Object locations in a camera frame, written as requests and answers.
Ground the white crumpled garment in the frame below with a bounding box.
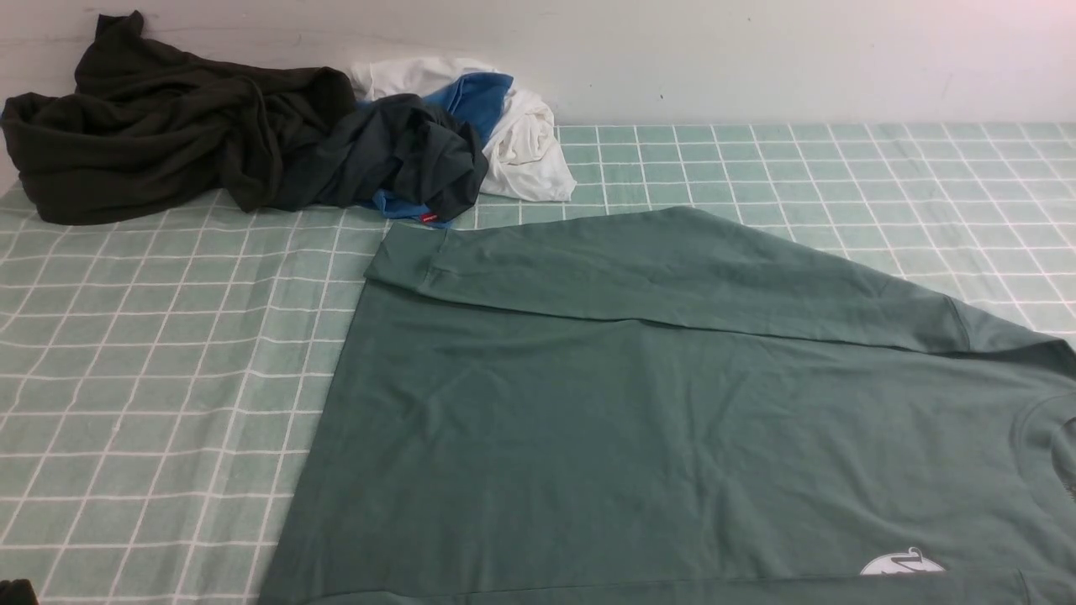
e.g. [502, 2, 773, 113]
[351, 56, 577, 203]

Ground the blue crumpled garment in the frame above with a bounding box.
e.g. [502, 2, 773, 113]
[360, 72, 514, 229]

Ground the dark grey crumpled garment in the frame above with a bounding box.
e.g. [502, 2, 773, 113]
[269, 93, 489, 223]

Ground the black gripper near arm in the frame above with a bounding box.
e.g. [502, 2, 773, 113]
[0, 579, 39, 605]

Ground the dark olive crumpled garment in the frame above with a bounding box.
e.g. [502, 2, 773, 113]
[3, 11, 355, 226]

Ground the green checkered tablecloth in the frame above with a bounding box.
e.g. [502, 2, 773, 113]
[1, 123, 1075, 604]

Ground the green long-sleeved shirt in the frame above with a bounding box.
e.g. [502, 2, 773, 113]
[258, 208, 1075, 604]

